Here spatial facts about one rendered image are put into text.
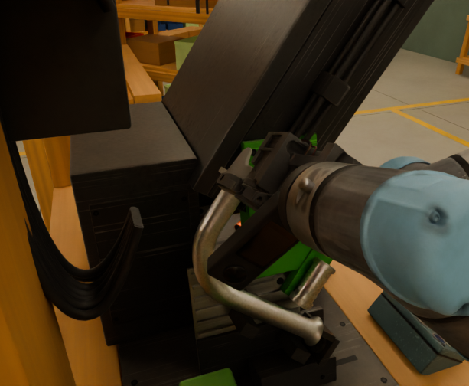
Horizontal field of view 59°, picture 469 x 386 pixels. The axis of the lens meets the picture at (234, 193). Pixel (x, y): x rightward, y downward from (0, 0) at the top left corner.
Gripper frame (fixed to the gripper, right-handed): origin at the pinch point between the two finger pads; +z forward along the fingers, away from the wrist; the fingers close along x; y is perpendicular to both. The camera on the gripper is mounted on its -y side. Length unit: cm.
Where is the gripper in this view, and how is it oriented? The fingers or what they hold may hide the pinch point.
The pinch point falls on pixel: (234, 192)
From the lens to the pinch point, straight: 54.2
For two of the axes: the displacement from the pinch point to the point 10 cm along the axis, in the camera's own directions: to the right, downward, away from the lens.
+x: -7.8, -5.1, -3.5
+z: -3.2, -1.4, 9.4
